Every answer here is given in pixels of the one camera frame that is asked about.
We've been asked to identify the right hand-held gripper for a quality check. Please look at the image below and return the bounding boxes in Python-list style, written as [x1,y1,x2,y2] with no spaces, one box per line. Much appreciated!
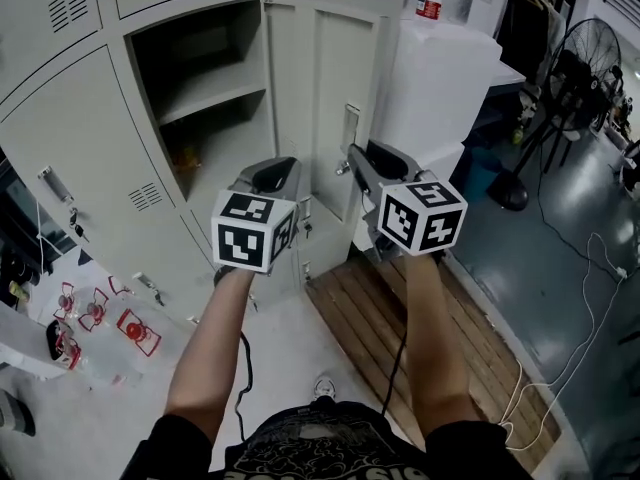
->
[348,138,469,265]

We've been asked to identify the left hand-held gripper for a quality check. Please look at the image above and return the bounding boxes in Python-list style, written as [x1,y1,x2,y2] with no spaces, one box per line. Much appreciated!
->
[211,156,304,287]

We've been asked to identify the person's right forearm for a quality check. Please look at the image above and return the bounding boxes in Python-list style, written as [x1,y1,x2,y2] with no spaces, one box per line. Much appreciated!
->
[404,252,484,444]

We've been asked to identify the person's left forearm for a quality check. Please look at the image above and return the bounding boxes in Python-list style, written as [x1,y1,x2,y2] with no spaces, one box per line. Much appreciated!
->
[164,267,256,429]

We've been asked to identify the white foam box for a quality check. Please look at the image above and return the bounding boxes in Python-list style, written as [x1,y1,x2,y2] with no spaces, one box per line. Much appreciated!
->
[375,17,501,144]
[399,137,466,177]

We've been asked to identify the orange snack bag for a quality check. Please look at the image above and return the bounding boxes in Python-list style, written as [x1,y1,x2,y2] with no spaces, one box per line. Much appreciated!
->
[168,143,204,172]

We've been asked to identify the teal bin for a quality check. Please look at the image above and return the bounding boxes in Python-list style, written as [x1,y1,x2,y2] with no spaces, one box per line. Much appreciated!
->
[469,145,507,203]

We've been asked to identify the black floor fan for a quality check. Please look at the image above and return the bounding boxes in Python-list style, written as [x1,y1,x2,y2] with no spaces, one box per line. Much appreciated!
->
[487,16,624,213]

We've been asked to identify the wooden slat platform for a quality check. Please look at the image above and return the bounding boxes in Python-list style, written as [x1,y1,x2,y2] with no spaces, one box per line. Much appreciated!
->
[304,255,561,474]

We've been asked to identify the clear jug bright red cap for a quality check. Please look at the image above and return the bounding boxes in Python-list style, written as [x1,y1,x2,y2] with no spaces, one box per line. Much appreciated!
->
[115,308,162,358]

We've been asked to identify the person's right white shoe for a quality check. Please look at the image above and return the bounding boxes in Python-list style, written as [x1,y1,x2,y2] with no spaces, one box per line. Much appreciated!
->
[312,373,337,400]

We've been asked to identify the person's black trousers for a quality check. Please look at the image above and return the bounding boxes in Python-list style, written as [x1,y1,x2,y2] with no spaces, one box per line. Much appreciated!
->
[308,393,346,412]

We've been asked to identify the black framed glass window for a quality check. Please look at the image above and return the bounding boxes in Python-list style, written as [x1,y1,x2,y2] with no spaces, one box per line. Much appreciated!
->
[0,145,69,289]

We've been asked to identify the black tumbler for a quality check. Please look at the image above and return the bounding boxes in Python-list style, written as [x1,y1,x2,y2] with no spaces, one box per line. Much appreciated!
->
[0,245,41,289]

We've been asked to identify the small cream fan heater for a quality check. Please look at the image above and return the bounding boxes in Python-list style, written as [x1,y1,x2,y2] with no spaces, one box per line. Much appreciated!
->
[45,319,69,364]

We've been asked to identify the person's black printed T-shirt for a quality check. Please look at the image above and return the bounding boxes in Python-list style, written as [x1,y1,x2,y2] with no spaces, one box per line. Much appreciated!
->
[119,402,531,480]

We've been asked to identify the white water dispenser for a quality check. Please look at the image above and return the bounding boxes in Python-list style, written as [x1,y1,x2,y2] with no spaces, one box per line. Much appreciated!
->
[0,297,66,382]

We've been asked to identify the grey woven basket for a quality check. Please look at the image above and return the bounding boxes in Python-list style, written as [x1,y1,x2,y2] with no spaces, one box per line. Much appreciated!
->
[0,387,37,438]

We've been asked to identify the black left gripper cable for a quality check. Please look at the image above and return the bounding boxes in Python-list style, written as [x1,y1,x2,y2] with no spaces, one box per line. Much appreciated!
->
[234,330,255,442]

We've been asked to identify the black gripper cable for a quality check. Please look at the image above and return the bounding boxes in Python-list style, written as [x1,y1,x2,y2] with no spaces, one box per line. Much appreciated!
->
[234,330,255,442]
[382,335,409,417]

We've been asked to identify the clear water jug red handle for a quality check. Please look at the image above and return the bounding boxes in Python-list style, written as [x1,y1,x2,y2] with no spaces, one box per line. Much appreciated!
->
[53,332,84,372]
[77,287,110,333]
[107,275,135,297]
[52,281,77,322]

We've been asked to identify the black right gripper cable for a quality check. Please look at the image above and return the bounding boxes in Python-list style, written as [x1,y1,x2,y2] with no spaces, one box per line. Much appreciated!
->
[382,335,409,417]

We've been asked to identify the white rope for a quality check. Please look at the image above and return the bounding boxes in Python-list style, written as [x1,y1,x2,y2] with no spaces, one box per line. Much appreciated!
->
[34,200,65,258]

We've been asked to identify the cream power cable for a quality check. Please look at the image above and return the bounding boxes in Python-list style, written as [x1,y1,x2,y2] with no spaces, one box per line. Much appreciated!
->
[499,360,526,437]

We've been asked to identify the white power cable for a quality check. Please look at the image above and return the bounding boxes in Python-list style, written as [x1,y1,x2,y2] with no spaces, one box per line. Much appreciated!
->
[499,231,629,452]

